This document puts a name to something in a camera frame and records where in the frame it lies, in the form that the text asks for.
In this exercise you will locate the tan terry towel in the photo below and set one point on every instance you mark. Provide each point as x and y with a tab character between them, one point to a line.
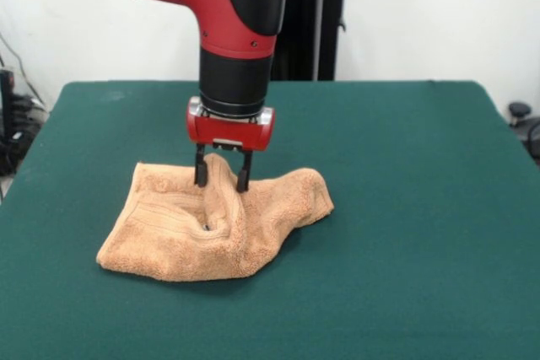
169	250

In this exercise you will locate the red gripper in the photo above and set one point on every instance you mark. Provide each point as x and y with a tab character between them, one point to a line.
230	130

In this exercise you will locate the dark green table cloth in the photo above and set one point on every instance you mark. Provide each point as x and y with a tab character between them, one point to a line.
401	229

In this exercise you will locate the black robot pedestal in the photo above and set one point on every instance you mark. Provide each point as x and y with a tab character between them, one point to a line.
320	18

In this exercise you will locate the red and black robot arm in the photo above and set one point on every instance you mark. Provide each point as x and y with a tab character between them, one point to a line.
236	65

